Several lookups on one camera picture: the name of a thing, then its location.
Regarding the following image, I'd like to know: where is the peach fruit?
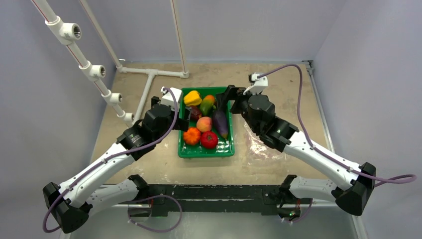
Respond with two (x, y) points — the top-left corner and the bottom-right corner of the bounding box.
(196, 117), (212, 132)

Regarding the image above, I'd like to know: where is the red tomato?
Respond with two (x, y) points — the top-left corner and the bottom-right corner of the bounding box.
(200, 131), (218, 149)

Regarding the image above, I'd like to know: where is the clear zip top bag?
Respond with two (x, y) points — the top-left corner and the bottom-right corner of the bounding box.
(243, 123), (287, 167)

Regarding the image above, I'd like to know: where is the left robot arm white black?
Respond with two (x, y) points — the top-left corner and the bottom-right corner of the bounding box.
(42, 91), (188, 234)

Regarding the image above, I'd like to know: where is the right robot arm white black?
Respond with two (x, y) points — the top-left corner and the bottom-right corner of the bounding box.
(216, 85), (376, 216)

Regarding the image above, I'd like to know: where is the dark red apple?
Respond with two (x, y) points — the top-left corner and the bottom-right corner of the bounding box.
(190, 106), (202, 121)

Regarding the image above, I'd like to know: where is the purple eggplant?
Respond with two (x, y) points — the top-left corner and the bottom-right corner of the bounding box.
(211, 110), (228, 139)

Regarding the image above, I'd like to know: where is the green orange mango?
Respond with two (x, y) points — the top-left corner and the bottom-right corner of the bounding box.
(199, 95), (215, 117)

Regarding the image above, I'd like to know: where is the yellow bell pepper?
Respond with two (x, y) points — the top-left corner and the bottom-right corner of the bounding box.
(183, 90), (202, 107)

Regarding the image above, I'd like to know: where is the green plastic tray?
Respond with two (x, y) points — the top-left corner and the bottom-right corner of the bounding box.
(178, 87), (235, 158)

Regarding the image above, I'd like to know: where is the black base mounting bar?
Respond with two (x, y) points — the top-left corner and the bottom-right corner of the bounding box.
(137, 184), (297, 217)

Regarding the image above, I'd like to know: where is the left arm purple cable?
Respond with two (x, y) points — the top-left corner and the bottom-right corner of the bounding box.
(42, 87), (180, 234)

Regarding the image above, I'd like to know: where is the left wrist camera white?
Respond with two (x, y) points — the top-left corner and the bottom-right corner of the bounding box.
(160, 87), (182, 110)

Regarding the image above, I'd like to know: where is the aluminium frame rail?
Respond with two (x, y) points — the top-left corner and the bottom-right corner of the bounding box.
(302, 60), (368, 239)

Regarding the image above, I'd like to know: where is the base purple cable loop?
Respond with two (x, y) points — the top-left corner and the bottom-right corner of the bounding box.
(127, 194), (183, 234)

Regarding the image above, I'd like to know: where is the white PVC pipe frame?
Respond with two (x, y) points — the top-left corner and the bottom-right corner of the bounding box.
(32, 0), (189, 127)

